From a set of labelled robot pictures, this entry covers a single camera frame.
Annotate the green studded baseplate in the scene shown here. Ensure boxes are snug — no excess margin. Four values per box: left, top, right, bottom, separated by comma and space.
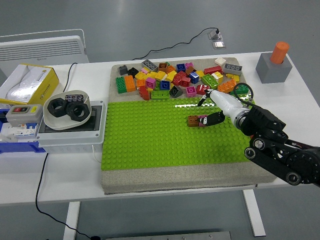
100, 93, 256, 171

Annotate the open metal floor socket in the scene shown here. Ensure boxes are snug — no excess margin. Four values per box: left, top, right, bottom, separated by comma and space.
208, 29, 223, 41

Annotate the black floor cable with plug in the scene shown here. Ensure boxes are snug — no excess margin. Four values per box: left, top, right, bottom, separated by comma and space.
131, 26, 221, 61

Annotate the red long brick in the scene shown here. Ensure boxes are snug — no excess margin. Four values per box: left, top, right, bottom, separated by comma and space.
138, 85, 151, 102
203, 66, 224, 76

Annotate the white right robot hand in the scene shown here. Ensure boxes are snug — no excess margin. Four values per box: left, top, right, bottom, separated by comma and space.
196, 88, 246, 127

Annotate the red square brick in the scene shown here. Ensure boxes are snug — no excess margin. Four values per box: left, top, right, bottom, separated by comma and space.
179, 76, 192, 88
171, 71, 188, 86
196, 84, 211, 96

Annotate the brown square brick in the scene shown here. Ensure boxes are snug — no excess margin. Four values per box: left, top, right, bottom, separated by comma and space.
157, 62, 170, 74
187, 115, 200, 128

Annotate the white and blue circuit breaker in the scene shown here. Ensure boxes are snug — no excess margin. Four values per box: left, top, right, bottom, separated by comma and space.
1, 121, 41, 138

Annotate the grey switch box red button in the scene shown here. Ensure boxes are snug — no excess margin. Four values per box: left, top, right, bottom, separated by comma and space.
5, 104, 44, 126

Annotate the white table leg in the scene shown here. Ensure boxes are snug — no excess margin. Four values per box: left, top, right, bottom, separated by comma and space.
241, 189, 266, 238
62, 201, 81, 240

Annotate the thin white wire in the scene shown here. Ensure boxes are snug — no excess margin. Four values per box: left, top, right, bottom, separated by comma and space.
91, 144, 103, 165

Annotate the large black hex nut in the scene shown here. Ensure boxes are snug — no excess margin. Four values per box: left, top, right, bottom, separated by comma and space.
65, 101, 89, 123
47, 97, 68, 117

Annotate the blue and white brick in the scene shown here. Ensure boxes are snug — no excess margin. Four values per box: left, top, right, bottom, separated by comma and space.
188, 72, 200, 85

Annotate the dark green brick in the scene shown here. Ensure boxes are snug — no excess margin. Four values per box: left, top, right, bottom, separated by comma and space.
230, 83, 250, 96

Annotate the orange long brick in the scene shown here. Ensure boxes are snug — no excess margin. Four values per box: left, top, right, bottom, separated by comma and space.
217, 79, 239, 94
124, 75, 137, 93

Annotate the white plastic bowl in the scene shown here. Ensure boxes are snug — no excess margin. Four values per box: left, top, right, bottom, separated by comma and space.
43, 89, 92, 131

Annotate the grey long brick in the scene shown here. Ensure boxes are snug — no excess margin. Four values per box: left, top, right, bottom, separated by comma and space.
141, 59, 159, 72
223, 63, 244, 77

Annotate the white and yellow brick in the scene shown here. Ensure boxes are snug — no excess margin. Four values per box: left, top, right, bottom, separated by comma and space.
211, 71, 224, 84

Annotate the orange cylinder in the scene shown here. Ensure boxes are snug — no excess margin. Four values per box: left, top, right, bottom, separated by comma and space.
269, 41, 290, 65

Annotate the small dark terminal strip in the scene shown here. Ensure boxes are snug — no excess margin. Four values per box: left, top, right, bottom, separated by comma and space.
64, 93, 84, 103

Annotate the black power cable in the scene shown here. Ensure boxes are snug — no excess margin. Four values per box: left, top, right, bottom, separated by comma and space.
62, 62, 78, 93
34, 152, 101, 240

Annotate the white panel heater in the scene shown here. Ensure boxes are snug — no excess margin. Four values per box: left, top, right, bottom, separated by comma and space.
0, 29, 90, 65

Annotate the dark grey sloped brick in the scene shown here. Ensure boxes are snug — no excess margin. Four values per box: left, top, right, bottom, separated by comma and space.
169, 85, 184, 99

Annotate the grey-brown foam mat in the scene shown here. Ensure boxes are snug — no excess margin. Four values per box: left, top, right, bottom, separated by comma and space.
100, 57, 277, 195

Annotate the yellow and white cardboard box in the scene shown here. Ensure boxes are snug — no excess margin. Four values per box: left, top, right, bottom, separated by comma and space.
0, 63, 60, 106

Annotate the grey electrical enclosure box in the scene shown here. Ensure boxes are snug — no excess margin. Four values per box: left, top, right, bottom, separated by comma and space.
36, 100, 105, 154

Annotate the grey block holder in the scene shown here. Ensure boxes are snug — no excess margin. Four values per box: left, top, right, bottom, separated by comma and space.
255, 51, 294, 84

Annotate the lime green long brick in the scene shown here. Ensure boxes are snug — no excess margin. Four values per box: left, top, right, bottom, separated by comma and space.
150, 90, 171, 101

